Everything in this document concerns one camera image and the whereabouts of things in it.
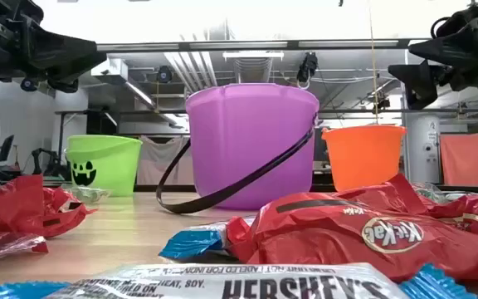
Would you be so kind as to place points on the white cylindrical column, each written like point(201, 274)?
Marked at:
point(421, 149)

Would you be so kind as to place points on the grey overhead light beam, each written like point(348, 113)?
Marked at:
point(239, 45)

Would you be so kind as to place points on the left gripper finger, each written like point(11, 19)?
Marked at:
point(64, 54)
point(64, 85)

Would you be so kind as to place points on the Hershey's cookies creme bar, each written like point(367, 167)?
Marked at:
point(239, 286)
point(189, 245)

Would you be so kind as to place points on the orange cloth cover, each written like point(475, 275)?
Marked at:
point(467, 162)

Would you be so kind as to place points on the green halloween bucket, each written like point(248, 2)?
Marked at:
point(114, 166)

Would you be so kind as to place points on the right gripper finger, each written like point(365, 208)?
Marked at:
point(446, 43)
point(421, 83)

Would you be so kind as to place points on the orange halloween bucket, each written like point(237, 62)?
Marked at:
point(363, 158)

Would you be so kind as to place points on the white cloth cover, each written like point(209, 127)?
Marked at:
point(156, 162)

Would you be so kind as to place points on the ribbed ceiling duct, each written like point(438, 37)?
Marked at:
point(253, 70)

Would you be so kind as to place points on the white ceiling duct unit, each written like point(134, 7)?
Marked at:
point(110, 68)

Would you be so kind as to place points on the black monitor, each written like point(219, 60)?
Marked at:
point(6, 147)

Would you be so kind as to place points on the black background robot arm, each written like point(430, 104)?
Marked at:
point(40, 160)

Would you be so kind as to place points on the black ceiling camera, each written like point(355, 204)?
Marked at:
point(307, 66)
point(164, 74)
point(28, 85)

